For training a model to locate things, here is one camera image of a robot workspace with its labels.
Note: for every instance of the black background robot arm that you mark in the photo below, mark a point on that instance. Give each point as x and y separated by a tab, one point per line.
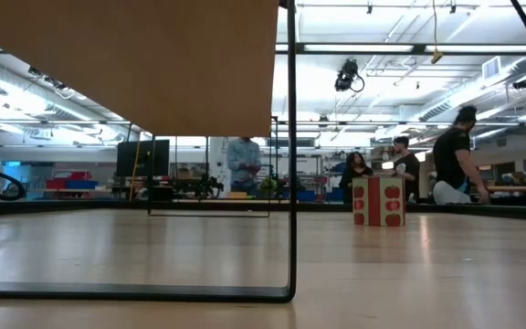
199	186

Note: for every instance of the small potted plant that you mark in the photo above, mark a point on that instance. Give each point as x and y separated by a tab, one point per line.
267	183

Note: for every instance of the blue storage bin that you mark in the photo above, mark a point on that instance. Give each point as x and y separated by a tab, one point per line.
307	196
334	195
81	184

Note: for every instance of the yellow pole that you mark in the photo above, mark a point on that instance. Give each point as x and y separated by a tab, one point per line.
134	173

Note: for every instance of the black monitor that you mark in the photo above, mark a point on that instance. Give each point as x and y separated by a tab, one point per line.
130	157

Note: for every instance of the black overhead light beam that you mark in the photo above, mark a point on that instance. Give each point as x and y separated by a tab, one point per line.
420	48

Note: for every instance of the red storage bin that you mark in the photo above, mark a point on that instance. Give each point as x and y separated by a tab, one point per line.
62	176

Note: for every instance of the white ceiling vent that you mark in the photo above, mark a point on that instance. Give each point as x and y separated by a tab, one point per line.
491	68

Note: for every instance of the wooden workbench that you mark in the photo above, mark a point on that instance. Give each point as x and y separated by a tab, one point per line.
518	188

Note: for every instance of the black ceiling fixture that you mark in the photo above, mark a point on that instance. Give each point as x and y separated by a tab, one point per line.
523	83

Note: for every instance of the black overhead camera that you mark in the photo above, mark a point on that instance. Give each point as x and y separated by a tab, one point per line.
346	75

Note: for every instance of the wooden shelf with black frame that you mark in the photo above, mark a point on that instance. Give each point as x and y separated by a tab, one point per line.
130	68

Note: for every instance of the black metal table frame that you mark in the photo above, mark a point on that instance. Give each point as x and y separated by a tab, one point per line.
473	211

